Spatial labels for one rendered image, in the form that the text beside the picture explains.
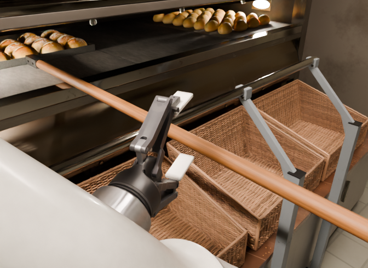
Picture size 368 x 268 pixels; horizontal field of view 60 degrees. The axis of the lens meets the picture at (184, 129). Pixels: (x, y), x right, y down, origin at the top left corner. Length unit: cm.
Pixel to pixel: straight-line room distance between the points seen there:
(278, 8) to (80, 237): 211
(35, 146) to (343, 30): 295
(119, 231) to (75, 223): 2
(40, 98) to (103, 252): 87
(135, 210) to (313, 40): 330
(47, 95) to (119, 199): 67
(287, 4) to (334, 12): 134
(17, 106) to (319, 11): 302
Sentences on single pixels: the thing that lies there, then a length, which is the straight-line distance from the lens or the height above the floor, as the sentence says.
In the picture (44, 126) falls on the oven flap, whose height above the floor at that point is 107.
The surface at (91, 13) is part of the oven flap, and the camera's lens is 88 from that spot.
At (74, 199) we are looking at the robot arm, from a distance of 17.
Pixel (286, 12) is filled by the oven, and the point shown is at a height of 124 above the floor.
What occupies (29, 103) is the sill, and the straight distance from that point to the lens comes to 101.
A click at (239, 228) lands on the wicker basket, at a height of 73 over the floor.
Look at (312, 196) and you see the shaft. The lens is 54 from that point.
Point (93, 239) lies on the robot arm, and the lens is 17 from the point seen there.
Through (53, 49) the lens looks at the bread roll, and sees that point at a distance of 140.
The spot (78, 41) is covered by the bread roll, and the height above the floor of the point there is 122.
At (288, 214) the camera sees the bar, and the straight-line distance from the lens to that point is 112.
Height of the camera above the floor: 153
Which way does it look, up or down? 28 degrees down
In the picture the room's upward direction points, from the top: straight up
